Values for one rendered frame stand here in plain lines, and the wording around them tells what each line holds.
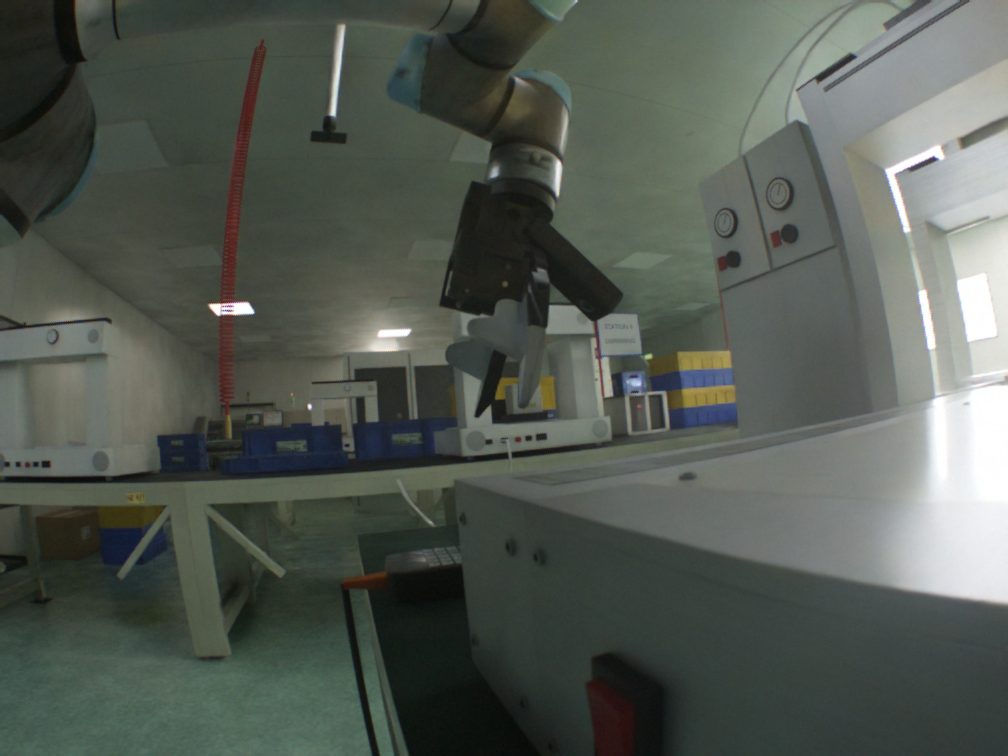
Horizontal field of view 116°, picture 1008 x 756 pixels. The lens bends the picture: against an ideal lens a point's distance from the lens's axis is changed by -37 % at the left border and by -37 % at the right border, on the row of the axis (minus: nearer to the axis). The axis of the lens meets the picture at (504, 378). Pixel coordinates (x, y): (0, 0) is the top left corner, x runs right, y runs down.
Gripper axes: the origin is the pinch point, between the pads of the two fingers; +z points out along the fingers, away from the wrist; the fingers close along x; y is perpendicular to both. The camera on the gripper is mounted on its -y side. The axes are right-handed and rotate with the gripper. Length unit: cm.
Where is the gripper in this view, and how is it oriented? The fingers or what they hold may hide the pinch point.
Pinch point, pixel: (498, 415)
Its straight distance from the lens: 43.2
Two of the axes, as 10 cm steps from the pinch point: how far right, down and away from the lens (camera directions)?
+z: -1.7, 9.7, -1.7
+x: 2.6, -1.2, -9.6
